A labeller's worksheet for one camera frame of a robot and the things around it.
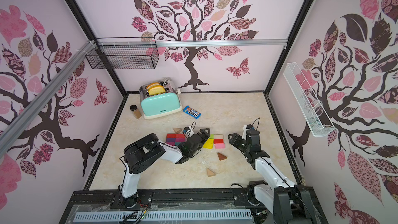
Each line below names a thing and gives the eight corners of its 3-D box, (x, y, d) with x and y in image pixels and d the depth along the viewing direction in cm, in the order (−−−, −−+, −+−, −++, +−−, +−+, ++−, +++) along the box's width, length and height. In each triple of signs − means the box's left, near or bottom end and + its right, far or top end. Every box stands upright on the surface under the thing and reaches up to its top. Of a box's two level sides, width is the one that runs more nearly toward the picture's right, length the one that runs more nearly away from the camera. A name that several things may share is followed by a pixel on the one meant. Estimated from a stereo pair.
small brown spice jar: (133, 115, 109) (128, 106, 102) (138, 111, 111) (134, 103, 104) (137, 119, 106) (132, 110, 99) (142, 115, 108) (138, 107, 101)
